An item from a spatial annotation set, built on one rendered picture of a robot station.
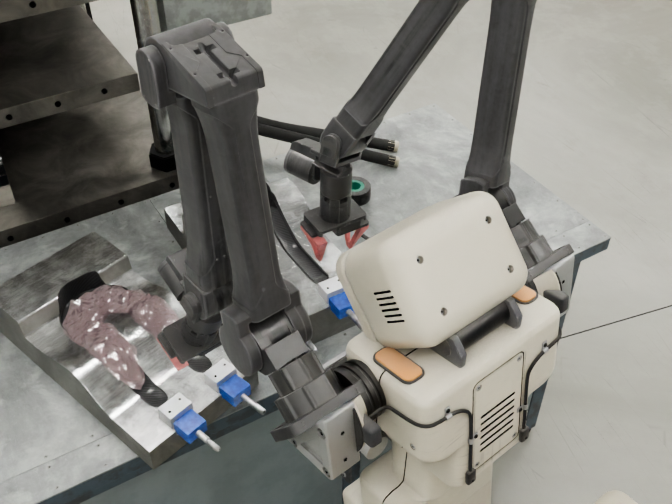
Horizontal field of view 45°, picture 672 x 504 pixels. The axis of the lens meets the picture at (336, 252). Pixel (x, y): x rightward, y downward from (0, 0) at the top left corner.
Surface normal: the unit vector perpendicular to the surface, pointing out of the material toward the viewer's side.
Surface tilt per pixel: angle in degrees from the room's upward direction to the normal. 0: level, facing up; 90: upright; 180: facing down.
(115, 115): 0
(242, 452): 90
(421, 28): 74
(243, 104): 81
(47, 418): 0
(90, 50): 0
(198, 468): 90
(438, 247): 48
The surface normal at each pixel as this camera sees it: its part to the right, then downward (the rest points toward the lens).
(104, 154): 0.00, -0.75
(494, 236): 0.47, -0.12
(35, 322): 0.74, 0.30
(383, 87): -0.54, 0.32
